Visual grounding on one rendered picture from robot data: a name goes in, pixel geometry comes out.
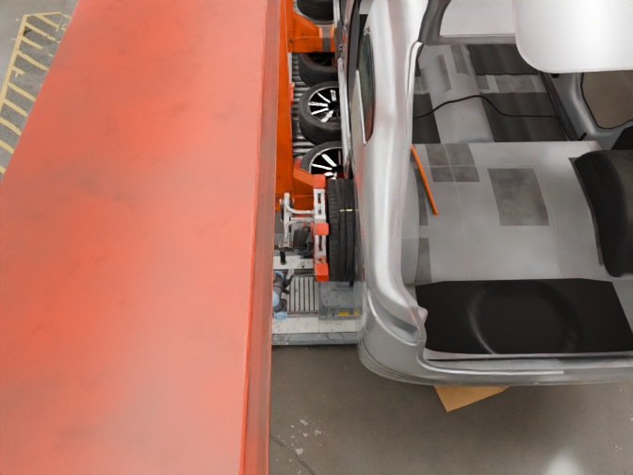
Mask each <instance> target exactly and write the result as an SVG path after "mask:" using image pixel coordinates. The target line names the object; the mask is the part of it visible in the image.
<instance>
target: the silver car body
mask: <svg viewBox="0 0 633 475"><path fill-rule="evenodd" d="M340 19H342V20H343V23H344V25H343V41H342V45H339V46H342V49H339V48H338V50H342V52H341V54H340V58H339V59H338V60H337V70H338V81H339V95H340V116H341V141H342V155H343V167H344V178H346V176H347V167H348V163H349V161H350V163H351V167H352V173H353V183H354V198H355V273H354V285H353V291H352V292H353V304H354V318H355V330H356V342H357V351H358V355H359V358H360V360H361V362H362V363H363V364H364V366H365V367H366V368H367V369H369V370H370V371H372V372H374V373H376V374H378V375H380V376H382V377H384V378H387V379H391V380H395V381H399V382H404V383H410V384H417V385H439V386H519V385H584V384H602V383H614V382H624V381H632V380H633V119H632V120H629V121H627V122H625V123H623V124H621V125H618V126H615V127H609V128H606V127H603V126H600V125H599V124H598V122H597V120H596V119H595V117H594V115H593V113H592V110H591V108H590V106H589V104H588V102H587V100H586V98H585V96H584V91H583V87H582V85H583V79H584V73H585V72H596V71H616V70H633V0H333V20H334V28H337V23H338V21H339V20H340ZM573 160H575V161H573ZM414 279H415V282H414Z"/></svg>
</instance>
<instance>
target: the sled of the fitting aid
mask: <svg viewBox="0 0 633 475"><path fill-rule="evenodd" d="M317 298H318V320H353V319H355V318H354V308H322V284H321V282H317Z"/></svg>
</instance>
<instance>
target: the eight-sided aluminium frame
mask: <svg viewBox="0 0 633 475"><path fill-rule="evenodd" d="M317 198H320V203H321V208H322V214H321V215H318V210H317ZM324 198H325V191H324V188H318V189H314V203H315V225H316V222H326V214H325V201H324ZM314 244H315V269H316V263H326V235H325V236H322V240H321V241H318V236H316V242H314ZM318 244H320V246H321V248H318ZM318 259H321V261H318Z"/></svg>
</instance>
